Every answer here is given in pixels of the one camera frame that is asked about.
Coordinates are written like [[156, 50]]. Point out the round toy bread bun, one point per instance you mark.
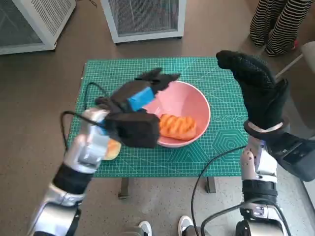
[[113, 151]]

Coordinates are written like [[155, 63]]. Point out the green cutting mat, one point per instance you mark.
[[152, 162]]

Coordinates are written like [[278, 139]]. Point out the white flat panel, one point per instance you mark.
[[311, 189]]

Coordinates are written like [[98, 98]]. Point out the long braided toy bread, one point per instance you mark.
[[177, 125]]

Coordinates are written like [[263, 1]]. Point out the white mesh front cabinet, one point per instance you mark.
[[145, 14]]

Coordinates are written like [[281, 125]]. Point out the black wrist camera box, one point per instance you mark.
[[135, 130], [292, 155]]

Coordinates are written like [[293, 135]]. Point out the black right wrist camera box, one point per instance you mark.
[[292, 155]]

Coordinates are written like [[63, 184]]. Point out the white perforated metal cabinet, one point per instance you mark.
[[49, 14]]

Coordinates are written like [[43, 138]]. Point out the dark metal table leg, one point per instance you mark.
[[123, 188], [211, 185]]

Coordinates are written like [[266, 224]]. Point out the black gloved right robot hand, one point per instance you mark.
[[263, 98]]

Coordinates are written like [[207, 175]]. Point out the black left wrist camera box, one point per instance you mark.
[[135, 130]]

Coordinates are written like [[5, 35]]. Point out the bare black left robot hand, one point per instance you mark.
[[137, 96]]

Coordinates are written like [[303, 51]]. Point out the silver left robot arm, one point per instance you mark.
[[86, 147]]

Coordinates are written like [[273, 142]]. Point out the pink bowl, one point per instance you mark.
[[187, 103]]

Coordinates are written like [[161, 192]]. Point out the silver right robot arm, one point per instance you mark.
[[261, 172]]

